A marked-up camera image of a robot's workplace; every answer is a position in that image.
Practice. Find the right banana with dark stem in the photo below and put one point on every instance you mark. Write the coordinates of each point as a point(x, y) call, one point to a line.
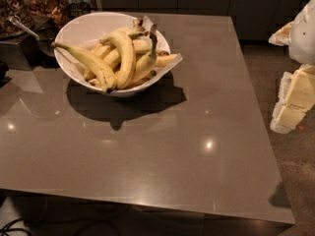
point(146, 63)

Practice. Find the metal serving spoon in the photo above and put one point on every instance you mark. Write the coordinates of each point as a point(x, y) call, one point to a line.
point(16, 21)

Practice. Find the back yellow banana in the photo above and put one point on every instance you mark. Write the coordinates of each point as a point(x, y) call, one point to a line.
point(110, 55)

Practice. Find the white ceramic bowl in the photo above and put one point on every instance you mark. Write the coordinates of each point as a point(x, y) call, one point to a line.
point(86, 31)

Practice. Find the curved yellow banana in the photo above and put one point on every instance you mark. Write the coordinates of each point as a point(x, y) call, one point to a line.
point(124, 45)

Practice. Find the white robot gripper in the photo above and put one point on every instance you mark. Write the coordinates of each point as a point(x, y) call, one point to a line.
point(303, 33)

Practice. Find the front left yellow banana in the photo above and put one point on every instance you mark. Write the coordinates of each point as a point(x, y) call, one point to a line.
point(102, 71)

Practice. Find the glass jar with dried fruit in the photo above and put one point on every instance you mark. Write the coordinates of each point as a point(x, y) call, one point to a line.
point(56, 10)

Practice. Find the glass jar with granola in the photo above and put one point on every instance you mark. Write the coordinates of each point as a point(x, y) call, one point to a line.
point(17, 9)

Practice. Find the far right yellow banana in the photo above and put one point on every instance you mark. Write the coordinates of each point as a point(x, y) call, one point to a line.
point(164, 60)

